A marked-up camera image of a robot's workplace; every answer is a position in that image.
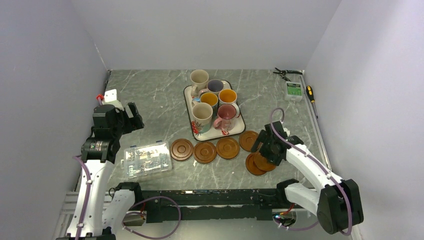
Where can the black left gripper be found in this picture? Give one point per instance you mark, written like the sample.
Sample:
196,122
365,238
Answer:
133,123

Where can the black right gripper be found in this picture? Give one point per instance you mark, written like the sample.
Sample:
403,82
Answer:
274,159

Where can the brown wooden coaster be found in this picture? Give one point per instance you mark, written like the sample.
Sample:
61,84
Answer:
227,148
251,166
181,149
247,140
262,163
204,152

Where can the clear plastic parts box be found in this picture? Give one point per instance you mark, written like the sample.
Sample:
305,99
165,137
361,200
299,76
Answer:
141,161

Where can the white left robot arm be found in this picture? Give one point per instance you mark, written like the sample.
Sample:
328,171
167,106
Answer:
91,220

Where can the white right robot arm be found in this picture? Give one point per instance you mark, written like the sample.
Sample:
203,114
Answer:
335,202

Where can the white serving tray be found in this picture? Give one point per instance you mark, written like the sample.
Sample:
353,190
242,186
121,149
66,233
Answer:
213,133

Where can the pink mug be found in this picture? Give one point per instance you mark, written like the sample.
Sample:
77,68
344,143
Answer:
226,117

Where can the white green electronic device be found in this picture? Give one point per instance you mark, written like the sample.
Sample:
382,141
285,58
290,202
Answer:
293,91

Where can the white mug orange inside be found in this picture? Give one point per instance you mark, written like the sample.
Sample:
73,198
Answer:
227,96

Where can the yellow black screwdriver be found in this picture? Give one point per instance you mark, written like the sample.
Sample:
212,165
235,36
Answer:
310,95

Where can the cream patterned mug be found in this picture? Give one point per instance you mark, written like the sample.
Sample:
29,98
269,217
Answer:
202,117

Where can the cream mug outside tray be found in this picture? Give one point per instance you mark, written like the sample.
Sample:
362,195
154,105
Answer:
199,79

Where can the black pliers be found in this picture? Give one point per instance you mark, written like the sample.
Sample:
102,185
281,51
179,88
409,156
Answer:
283,73

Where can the blue mug yellow inside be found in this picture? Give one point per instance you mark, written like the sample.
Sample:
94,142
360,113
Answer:
209,98

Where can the grey purple mug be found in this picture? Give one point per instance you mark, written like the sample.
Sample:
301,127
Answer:
214,86

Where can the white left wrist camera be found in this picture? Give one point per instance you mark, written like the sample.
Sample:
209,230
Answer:
110,97

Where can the aluminium frame rail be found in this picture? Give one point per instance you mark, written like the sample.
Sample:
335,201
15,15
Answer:
318,135

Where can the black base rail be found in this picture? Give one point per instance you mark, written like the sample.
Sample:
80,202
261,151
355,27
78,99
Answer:
157,206

